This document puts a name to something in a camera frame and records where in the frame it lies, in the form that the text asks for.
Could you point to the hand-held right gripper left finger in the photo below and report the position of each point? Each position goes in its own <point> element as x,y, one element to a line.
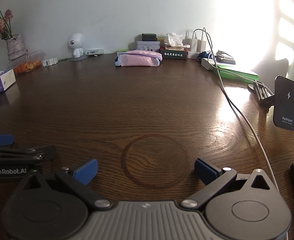
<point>85,171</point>

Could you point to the white power strip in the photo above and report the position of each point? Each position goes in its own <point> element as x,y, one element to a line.
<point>193,55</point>

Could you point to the pink packets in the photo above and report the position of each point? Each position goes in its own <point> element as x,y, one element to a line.
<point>178,47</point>

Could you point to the clear container of orange fruit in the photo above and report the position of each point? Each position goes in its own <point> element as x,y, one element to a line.
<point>27,63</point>

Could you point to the white wall charger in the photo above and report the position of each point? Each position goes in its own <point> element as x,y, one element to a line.
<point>201,45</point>
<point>190,43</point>

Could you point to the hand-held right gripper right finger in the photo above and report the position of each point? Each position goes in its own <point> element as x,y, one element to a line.
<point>205,171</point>

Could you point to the white robot-shaped camera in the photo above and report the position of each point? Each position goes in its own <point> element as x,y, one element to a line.
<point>75,42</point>

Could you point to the printed tin box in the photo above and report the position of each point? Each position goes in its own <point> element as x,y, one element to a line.
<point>147,45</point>

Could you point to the small white flat device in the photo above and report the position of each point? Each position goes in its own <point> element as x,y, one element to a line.
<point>95,52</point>

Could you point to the green book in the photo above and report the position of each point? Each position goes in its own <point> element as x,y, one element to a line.
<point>237,68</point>

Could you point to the white textured vase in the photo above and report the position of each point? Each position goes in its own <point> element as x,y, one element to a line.
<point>15,46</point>

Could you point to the pink and blue garment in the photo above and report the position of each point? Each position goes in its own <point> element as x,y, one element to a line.
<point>138,58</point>

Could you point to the blue cloth bundle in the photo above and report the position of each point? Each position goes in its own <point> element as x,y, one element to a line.
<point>204,55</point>

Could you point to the black box with white print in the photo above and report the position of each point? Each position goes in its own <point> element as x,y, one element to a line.
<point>174,54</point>

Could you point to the purple and white tissue box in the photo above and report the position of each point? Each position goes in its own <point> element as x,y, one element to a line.
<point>2,81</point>

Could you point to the white rectangular box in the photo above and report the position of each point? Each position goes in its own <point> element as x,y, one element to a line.
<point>207,63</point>

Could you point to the small green box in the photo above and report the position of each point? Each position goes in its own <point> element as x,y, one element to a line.
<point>123,50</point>

